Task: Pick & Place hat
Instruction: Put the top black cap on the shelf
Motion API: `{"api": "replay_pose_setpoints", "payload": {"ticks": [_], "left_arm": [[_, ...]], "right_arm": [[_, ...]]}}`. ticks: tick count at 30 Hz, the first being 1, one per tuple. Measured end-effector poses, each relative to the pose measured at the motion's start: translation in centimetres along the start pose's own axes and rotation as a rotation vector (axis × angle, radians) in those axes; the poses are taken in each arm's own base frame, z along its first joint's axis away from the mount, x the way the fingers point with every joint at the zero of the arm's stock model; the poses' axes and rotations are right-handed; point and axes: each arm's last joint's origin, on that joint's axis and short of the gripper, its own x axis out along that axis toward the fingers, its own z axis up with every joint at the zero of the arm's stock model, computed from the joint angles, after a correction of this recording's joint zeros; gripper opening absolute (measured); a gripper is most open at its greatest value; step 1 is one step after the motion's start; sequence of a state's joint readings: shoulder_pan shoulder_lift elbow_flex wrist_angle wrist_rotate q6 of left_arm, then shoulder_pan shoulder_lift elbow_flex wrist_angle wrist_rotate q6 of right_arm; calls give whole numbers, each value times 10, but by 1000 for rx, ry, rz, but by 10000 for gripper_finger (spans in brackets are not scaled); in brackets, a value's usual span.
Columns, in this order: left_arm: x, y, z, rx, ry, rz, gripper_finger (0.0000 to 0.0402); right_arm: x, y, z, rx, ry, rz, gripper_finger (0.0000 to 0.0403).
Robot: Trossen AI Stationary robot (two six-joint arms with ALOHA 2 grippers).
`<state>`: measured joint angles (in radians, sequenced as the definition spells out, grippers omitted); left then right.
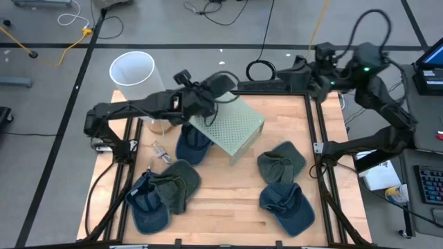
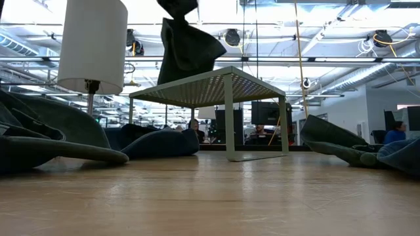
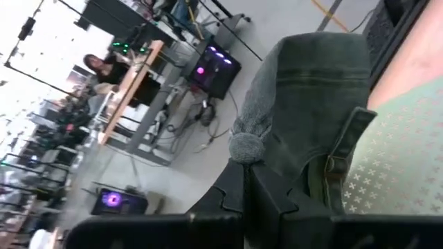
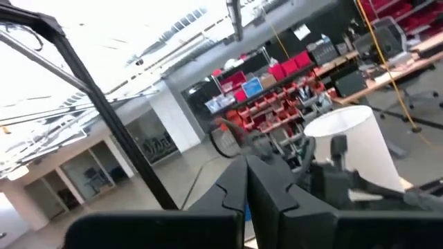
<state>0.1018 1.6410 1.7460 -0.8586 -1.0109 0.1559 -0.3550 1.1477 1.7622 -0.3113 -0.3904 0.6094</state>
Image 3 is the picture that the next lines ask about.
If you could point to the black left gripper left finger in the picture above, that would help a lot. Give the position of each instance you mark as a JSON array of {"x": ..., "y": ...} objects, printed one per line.
[{"x": 228, "y": 197}]

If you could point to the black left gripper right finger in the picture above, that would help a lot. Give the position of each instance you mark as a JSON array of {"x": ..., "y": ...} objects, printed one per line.
[{"x": 270, "y": 197}]

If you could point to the dark green cap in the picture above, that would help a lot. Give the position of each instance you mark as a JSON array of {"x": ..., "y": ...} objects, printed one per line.
[{"x": 311, "y": 103}]

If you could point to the black computer purple fan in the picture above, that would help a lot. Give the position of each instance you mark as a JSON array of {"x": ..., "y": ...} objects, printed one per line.
[{"x": 117, "y": 202}]

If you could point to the grey table leg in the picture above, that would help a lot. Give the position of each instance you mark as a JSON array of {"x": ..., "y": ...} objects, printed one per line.
[{"x": 152, "y": 110}]

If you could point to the black computer purple lights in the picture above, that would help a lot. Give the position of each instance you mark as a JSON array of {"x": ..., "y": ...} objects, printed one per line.
[{"x": 214, "y": 76}]

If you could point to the pale green perforated box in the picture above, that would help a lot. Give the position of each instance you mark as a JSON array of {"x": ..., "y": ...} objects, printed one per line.
[{"x": 398, "y": 162}]

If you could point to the wooden background table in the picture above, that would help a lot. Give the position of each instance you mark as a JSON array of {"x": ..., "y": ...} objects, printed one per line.
[{"x": 128, "y": 90}]

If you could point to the grey rolling stand base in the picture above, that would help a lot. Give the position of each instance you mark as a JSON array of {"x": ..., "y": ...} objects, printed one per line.
[{"x": 228, "y": 31}]

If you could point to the person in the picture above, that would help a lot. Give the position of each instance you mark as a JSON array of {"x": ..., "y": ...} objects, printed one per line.
[{"x": 107, "y": 71}]

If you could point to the black aluminium table frame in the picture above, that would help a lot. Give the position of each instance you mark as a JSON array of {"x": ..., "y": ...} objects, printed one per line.
[{"x": 398, "y": 45}]

